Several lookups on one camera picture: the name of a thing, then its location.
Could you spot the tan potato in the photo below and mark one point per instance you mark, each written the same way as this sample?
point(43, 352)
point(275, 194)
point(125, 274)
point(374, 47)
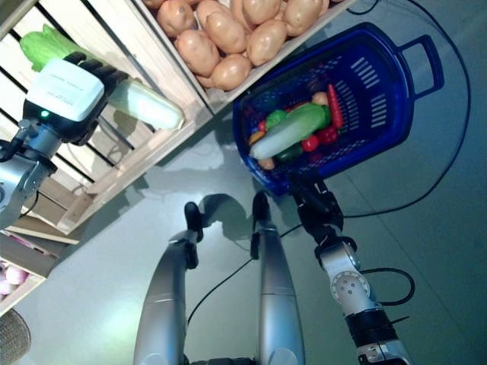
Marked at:
point(205, 81)
point(177, 17)
point(230, 72)
point(226, 32)
point(237, 11)
point(266, 42)
point(262, 9)
point(304, 11)
point(198, 51)
point(152, 3)
point(207, 7)

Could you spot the bright green toy lettuce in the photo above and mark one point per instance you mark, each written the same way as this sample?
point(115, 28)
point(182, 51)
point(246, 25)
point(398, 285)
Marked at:
point(275, 118)

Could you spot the small red toy fruit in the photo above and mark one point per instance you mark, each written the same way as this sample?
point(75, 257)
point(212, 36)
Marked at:
point(261, 125)

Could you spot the wooden potato crate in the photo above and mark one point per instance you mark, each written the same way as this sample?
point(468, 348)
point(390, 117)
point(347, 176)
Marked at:
point(167, 57)

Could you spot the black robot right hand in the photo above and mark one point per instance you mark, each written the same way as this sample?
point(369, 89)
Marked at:
point(321, 213)

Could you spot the red toy tomato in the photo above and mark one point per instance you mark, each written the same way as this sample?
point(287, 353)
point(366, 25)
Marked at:
point(310, 143)

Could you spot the red toy bell pepper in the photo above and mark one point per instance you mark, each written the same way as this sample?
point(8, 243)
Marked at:
point(328, 135)

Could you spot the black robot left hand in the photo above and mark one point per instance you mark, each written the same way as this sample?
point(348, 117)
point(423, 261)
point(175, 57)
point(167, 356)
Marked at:
point(76, 133)

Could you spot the brown toy mushroom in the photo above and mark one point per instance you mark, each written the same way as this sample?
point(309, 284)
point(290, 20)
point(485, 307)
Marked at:
point(267, 163)

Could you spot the black robot left foot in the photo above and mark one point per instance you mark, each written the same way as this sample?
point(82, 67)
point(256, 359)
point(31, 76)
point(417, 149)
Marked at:
point(193, 214)

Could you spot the green white napa cabbage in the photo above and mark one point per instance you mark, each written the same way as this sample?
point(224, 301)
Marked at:
point(289, 131)
point(152, 106)

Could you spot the black robot right foot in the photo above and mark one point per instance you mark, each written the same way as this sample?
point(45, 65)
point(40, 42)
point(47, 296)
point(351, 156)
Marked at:
point(261, 205)

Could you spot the dark green toy cucumber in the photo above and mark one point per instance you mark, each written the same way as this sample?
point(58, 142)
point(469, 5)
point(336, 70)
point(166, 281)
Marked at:
point(289, 154)

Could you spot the blue plastic shopping basket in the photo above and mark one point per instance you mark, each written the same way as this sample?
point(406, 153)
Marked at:
point(373, 148)

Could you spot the dark purple toy eggplant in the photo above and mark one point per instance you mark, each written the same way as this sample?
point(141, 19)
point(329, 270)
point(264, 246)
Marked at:
point(314, 85)

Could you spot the woven wicker basket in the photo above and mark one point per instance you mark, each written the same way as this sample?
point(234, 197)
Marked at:
point(13, 338)

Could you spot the beige toy onion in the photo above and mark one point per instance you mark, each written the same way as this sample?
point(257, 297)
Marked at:
point(320, 98)

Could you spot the wooden slatted crate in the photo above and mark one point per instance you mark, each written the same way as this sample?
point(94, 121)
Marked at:
point(144, 161)

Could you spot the orange toy fruit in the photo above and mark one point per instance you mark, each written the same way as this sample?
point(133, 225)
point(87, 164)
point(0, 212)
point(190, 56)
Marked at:
point(255, 137)

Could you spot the wooden display stand frame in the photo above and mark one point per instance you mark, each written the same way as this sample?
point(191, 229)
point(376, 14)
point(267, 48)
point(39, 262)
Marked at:
point(45, 233)

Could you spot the black robot foot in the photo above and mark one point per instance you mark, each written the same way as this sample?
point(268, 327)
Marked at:
point(261, 205)
point(193, 214)

